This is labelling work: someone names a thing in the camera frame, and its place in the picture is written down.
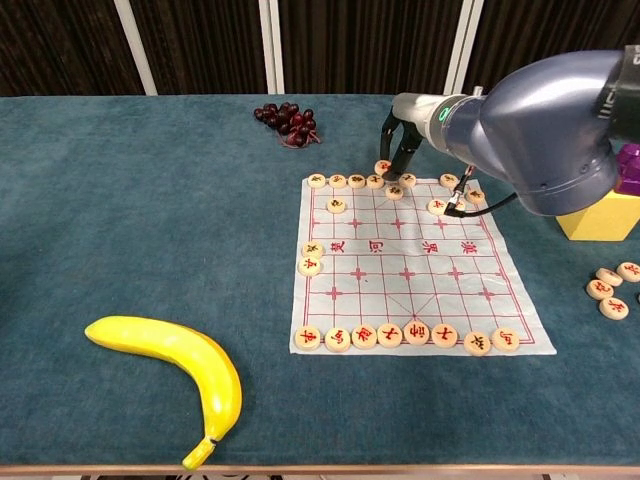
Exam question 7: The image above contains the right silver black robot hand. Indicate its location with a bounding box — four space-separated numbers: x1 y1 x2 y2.
380 93 430 181

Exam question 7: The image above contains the dark white-framed partition panel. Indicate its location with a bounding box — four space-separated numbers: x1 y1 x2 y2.
259 0 484 96
0 0 159 97
444 0 640 96
113 0 279 96

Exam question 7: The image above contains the dark red grape bunch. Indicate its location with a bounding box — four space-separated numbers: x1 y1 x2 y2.
252 102 321 149

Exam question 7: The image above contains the white chinese chess board sheet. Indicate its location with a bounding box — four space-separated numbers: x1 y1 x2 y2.
288 174 558 357

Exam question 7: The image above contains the yellow block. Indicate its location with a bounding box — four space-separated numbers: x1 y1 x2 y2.
555 187 640 242

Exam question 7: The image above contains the teal table cloth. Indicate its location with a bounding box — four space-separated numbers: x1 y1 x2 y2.
0 93 640 469

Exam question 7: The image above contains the yellow banana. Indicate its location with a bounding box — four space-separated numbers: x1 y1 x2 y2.
83 314 244 471

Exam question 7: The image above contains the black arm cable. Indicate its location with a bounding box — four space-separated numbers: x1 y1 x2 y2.
443 167 524 219

